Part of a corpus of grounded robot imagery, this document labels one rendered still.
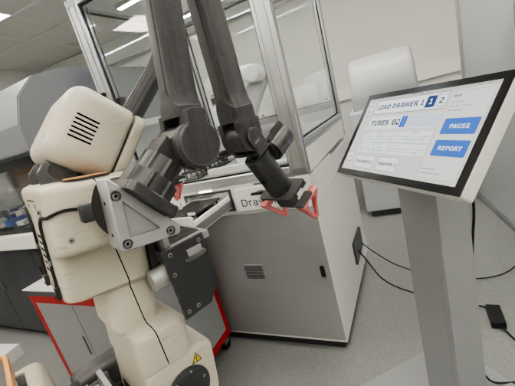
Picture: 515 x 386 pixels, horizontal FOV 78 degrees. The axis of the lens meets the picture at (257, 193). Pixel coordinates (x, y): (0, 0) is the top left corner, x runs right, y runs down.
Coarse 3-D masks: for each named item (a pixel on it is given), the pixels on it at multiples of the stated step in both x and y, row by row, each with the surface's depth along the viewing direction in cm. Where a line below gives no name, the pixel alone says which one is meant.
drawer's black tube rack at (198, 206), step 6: (216, 198) 157; (186, 204) 161; (192, 204) 158; (198, 204) 154; (204, 204) 152; (210, 204) 149; (180, 210) 154; (186, 210) 151; (192, 210) 148; (198, 210) 145; (204, 210) 144; (174, 216) 146; (180, 216) 143; (198, 216) 146
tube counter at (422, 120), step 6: (414, 114) 94; (420, 114) 92; (426, 114) 90; (432, 114) 88; (438, 114) 86; (396, 120) 100; (402, 120) 98; (408, 120) 95; (414, 120) 93; (420, 120) 91; (426, 120) 89; (432, 120) 87; (438, 120) 85; (390, 126) 102; (396, 126) 99; (402, 126) 97; (408, 126) 94; (414, 126) 92; (420, 126) 90; (426, 126) 88; (432, 126) 86
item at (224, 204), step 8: (192, 200) 170; (200, 200) 166; (224, 200) 153; (216, 208) 146; (224, 208) 151; (200, 216) 137; (208, 216) 141; (216, 216) 145; (200, 224) 134; (208, 224) 139
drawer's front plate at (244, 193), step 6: (252, 186) 149; (258, 186) 146; (234, 192) 152; (240, 192) 151; (246, 192) 150; (240, 198) 152; (246, 198) 151; (252, 198) 149; (258, 198) 148; (240, 204) 153; (246, 204) 152; (252, 204) 151; (258, 204) 149; (276, 204) 145; (240, 210) 154; (246, 210) 153
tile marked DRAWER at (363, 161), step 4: (360, 156) 110; (364, 156) 108; (368, 156) 107; (372, 156) 104; (356, 160) 112; (360, 160) 110; (364, 160) 108; (368, 160) 106; (372, 160) 104; (356, 164) 111; (360, 164) 109; (364, 164) 107; (368, 164) 105; (368, 168) 104
